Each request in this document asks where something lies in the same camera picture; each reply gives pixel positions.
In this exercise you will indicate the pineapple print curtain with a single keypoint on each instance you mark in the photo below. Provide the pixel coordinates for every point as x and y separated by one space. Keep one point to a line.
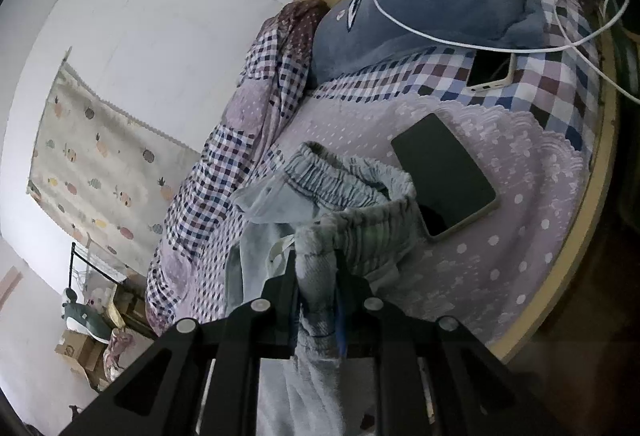
103 176

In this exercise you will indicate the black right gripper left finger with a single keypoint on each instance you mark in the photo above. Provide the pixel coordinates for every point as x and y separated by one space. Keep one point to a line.
200 379

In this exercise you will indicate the light grey sweatpants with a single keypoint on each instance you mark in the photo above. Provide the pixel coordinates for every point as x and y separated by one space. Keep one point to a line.
325 225

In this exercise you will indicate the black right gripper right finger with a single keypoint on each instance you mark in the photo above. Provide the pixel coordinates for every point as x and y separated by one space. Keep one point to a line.
432 377

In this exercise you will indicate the wooden bed frame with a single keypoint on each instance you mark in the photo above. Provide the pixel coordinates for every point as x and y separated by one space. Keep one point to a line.
578 239

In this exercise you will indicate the white-cased smartphone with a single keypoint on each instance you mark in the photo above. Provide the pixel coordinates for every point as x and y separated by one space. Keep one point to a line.
491 70

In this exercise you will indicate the brown cardboard box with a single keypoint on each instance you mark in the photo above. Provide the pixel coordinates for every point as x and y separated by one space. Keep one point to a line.
81 351

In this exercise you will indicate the small-check plaid quilt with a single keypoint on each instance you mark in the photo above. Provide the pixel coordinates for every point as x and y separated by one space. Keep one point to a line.
186 273

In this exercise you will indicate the large black tablet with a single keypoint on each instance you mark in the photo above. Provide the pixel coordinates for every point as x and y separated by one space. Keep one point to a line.
452 190

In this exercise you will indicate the black metal clothes rack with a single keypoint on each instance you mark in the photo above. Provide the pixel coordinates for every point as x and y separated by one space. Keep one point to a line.
117 294

